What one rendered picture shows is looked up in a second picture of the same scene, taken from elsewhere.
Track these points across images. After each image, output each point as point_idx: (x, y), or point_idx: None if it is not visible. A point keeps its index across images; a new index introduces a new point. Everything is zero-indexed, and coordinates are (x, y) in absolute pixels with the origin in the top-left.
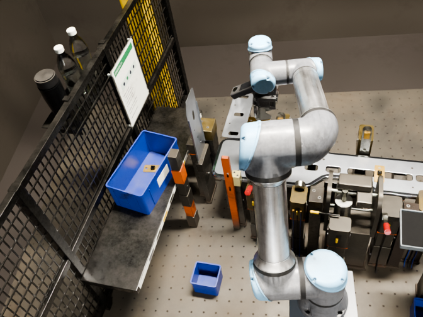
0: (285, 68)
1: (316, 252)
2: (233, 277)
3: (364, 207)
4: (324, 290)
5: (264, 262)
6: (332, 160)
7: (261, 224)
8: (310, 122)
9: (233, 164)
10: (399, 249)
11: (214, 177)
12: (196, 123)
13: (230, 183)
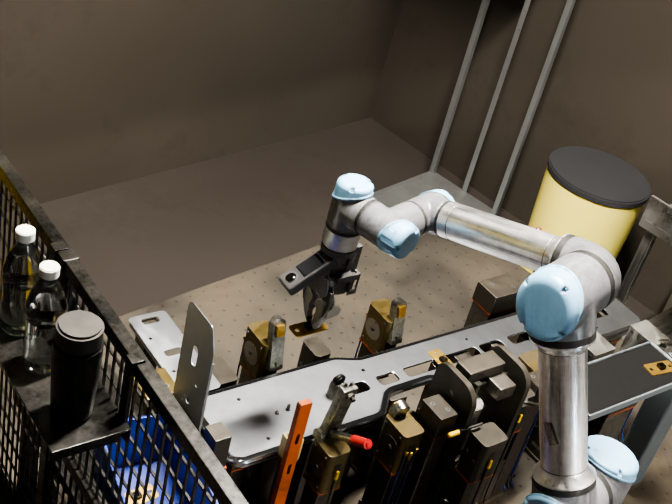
0: (421, 212)
1: (589, 442)
2: None
3: (506, 395)
4: (631, 480)
5: (573, 477)
6: (373, 366)
7: (571, 416)
8: (598, 248)
9: (251, 432)
10: (513, 456)
11: (241, 465)
12: (190, 373)
13: (293, 457)
